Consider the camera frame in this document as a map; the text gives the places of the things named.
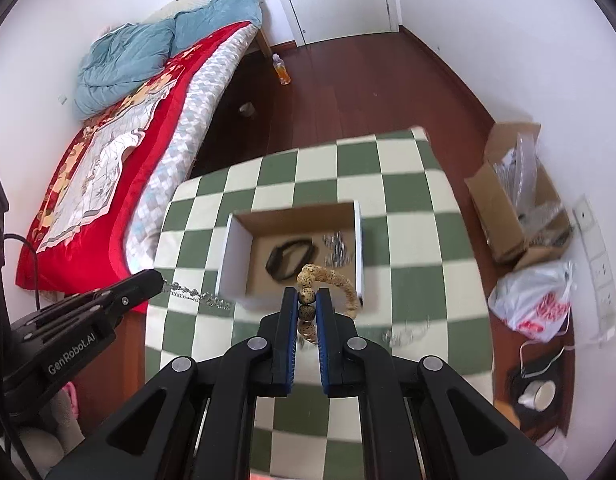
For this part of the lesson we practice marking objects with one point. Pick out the black round mat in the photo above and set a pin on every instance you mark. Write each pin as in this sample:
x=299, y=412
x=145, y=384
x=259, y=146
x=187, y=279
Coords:
x=518, y=380

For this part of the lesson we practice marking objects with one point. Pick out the brown cardboard box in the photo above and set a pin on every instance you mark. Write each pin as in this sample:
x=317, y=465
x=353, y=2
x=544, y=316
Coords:
x=497, y=210

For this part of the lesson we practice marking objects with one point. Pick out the bed with quilted mattress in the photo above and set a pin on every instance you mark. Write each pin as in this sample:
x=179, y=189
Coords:
x=198, y=110

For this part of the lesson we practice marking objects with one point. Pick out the red printed blanket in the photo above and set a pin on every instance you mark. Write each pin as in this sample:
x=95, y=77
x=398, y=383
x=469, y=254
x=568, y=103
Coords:
x=153, y=135

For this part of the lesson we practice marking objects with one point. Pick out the green white checkered tablecloth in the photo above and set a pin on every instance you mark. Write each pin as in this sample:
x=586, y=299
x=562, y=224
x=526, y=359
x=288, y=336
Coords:
x=402, y=240

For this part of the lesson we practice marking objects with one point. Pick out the light blue quilt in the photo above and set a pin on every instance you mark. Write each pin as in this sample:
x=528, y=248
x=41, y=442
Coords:
x=123, y=60

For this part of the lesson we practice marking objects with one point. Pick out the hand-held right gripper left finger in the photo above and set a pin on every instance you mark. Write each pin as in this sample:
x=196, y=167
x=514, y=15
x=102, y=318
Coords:
x=291, y=355

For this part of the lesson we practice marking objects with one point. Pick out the cardboard box tray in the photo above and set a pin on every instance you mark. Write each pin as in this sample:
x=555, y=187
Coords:
x=293, y=225

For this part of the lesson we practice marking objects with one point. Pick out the grey cloth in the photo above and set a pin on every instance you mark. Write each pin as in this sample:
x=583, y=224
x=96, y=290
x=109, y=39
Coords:
x=43, y=440

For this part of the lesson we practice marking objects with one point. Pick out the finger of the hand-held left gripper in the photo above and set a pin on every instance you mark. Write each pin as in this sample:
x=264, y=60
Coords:
x=138, y=285

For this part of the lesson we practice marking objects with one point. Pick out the pink object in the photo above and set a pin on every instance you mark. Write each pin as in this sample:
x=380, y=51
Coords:
x=71, y=400

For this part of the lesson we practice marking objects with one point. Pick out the white wall socket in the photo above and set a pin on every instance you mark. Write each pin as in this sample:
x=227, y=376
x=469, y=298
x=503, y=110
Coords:
x=63, y=99

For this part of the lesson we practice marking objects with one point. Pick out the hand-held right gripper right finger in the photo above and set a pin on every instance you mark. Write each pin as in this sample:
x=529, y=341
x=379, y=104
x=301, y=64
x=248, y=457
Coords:
x=324, y=355

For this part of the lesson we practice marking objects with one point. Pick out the clear bubble wrap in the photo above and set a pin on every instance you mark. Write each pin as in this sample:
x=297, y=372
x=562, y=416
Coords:
x=522, y=180

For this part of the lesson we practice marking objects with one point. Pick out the orange liquid bottle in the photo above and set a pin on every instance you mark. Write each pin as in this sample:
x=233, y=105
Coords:
x=283, y=71

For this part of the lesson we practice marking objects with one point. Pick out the white power strip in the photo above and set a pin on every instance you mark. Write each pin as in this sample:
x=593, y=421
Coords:
x=595, y=260

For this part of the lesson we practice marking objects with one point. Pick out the small grey object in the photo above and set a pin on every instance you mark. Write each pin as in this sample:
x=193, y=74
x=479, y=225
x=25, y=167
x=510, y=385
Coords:
x=246, y=109

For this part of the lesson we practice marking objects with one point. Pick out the white red plastic bag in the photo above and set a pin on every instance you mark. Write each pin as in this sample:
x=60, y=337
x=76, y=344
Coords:
x=530, y=300

